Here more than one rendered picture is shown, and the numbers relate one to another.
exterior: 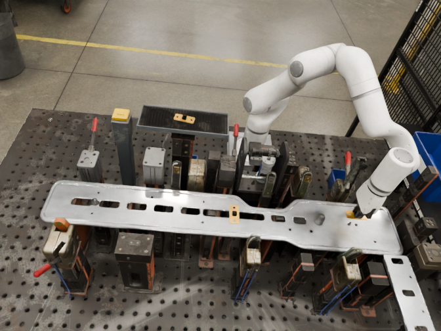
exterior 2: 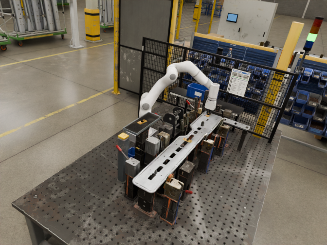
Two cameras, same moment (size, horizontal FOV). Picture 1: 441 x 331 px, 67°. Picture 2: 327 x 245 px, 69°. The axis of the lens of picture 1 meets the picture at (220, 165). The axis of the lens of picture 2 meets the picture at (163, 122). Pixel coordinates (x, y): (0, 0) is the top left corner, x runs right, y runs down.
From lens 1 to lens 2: 1.52 m
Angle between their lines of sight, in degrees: 45
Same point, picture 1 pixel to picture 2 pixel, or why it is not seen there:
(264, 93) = (152, 96)
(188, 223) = (184, 152)
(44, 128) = (41, 201)
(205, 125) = (150, 118)
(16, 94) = not seen: outside the picture
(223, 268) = not seen: hidden behind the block
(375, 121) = (205, 78)
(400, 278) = (230, 122)
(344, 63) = (188, 66)
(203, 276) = not seen: hidden behind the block
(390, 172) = (216, 90)
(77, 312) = (185, 223)
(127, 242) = (186, 167)
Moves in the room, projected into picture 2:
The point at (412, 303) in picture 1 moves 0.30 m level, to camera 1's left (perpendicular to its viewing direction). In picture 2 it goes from (239, 124) to (226, 135)
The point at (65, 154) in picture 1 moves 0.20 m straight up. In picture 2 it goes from (76, 198) to (74, 179)
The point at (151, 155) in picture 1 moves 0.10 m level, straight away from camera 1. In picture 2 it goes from (152, 140) to (140, 136)
